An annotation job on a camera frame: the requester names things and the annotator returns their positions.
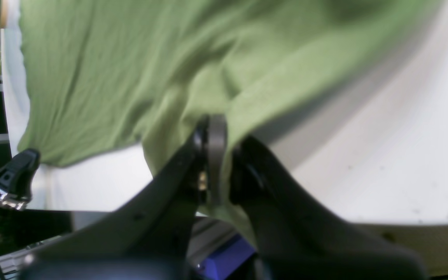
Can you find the olive green T-shirt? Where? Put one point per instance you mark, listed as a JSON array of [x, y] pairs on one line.
[[103, 75]]

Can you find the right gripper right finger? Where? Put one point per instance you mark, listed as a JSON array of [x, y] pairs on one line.
[[296, 237]]

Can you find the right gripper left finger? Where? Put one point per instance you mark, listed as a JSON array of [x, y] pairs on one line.
[[145, 239]]

